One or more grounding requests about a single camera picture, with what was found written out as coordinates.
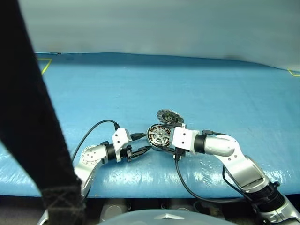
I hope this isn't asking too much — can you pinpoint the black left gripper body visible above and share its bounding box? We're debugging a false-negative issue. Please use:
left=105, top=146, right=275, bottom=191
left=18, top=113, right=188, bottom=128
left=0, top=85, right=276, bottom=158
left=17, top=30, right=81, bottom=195
left=121, top=144, right=135, bottom=163

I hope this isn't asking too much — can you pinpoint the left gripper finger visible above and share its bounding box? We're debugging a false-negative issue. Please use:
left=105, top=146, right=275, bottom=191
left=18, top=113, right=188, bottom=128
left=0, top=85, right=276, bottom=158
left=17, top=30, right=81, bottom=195
left=130, top=133, right=148, bottom=142
left=131, top=146, right=152, bottom=158

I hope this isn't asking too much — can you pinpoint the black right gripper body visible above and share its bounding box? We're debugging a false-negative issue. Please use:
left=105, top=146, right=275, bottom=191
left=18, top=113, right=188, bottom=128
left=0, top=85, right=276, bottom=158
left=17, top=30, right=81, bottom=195
left=172, top=150, right=186, bottom=162

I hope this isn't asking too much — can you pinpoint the round finned motor end cover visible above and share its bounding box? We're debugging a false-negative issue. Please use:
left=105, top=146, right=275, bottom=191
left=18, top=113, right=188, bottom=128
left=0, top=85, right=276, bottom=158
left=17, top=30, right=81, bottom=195
left=156, top=109, right=185, bottom=126

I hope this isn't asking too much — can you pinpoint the silver motor housing with windings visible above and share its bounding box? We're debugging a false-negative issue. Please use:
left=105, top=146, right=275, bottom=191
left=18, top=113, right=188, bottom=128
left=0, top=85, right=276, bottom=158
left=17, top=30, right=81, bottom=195
left=146, top=124, right=174, bottom=150

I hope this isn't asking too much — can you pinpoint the blue table cover sheet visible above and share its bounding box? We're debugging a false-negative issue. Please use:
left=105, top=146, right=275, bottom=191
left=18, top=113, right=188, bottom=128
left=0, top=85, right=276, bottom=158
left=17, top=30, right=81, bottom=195
left=0, top=52, right=300, bottom=199

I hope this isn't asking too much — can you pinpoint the grey rounded shape under table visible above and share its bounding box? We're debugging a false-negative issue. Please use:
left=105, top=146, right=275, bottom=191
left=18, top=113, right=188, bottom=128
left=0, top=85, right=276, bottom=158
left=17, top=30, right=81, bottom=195
left=103, top=199, right=127, bottom=221

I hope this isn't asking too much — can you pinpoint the grey robot chest with emblem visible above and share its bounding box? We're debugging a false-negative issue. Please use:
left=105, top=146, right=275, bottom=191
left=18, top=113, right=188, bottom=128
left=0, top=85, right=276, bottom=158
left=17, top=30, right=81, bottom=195
left=100, top=210, right=225, bottom=225

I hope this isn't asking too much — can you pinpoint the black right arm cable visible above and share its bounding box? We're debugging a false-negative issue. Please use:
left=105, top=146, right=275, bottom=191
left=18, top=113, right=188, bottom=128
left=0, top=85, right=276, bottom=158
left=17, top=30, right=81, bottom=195
left=173, top=153, right=249, bottom=203

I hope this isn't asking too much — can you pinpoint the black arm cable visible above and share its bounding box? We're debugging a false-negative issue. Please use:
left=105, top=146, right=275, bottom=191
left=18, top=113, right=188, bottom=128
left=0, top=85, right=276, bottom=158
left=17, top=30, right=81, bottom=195
left=70, top=120, right=119, bottom=162
left=173, top=153, right=249, bottom=203

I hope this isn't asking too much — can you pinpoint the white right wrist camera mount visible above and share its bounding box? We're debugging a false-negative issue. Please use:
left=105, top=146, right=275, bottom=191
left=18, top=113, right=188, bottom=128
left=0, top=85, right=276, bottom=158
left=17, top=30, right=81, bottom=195
left=172, top=126, right=196, bottom=155

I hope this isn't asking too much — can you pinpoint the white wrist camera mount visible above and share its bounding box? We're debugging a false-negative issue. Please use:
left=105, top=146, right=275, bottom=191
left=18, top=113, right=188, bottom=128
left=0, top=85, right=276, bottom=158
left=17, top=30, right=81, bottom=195
left=111, top=127, right=132, bottom=163
left=172, top=126, right=196, bottom=155

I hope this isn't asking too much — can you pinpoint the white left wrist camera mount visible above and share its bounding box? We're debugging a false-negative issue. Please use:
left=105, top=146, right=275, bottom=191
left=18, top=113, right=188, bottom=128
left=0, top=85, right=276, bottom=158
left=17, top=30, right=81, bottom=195
left=111, top=127, right=132, bottom=163

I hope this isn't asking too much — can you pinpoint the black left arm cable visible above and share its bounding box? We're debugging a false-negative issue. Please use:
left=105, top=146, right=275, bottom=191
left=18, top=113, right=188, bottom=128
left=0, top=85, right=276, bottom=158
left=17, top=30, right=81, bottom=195
left=70, top=120, right=119, bottom=162

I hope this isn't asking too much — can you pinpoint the black fabric strap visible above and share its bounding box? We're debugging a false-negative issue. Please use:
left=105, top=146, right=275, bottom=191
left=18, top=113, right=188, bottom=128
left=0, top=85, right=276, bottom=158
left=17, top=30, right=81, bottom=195
left=0, top=0, right=86, bottom=225

